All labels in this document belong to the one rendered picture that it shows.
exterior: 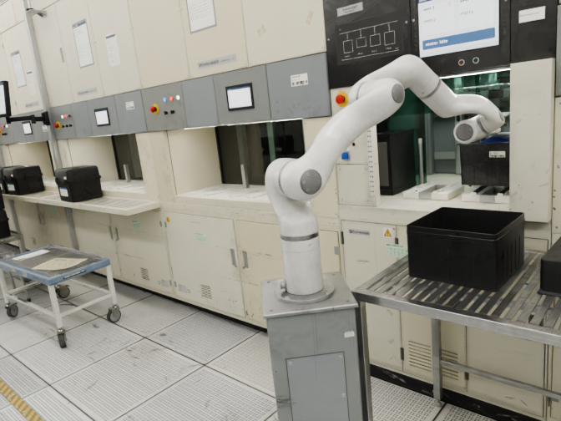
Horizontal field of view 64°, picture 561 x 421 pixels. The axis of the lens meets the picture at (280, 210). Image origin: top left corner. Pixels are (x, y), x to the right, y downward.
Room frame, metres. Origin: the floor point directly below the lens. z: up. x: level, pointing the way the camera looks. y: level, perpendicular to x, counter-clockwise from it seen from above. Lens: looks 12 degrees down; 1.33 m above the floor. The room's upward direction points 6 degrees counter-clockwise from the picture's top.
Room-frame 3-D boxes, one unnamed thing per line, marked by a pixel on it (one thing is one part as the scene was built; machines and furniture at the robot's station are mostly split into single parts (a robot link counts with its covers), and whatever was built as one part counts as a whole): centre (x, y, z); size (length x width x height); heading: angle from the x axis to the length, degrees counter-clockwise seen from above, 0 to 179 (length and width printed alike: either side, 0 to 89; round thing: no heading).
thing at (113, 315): (3.12, 1.67, 0.24); 0.97 x 0.52 x 0.48; 50
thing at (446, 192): (2.07, -0.73, 0.89); 0.22 x 0.21 x 0.04; 137
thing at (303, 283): (1.35, -0.05, 0.85); 0.19 x 0.19 x 0.18
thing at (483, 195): (1.89, -0.93, 0.89); 0.22 x 0.21 x 0.04; 137
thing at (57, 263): (2.98, 1.55, 0.47); 0.31 x 0.23 x 0.02; 69
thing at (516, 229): (1.38, -0.58, 0.85); 0.28 x 0.28 x 0.17; 46
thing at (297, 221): (1.38, -0.04, 1.07); 0.19 x 0.12 x 0.24; 25
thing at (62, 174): (3.61, 1.59, 0.93); 0.30 x 0.28 x 0.26; 44
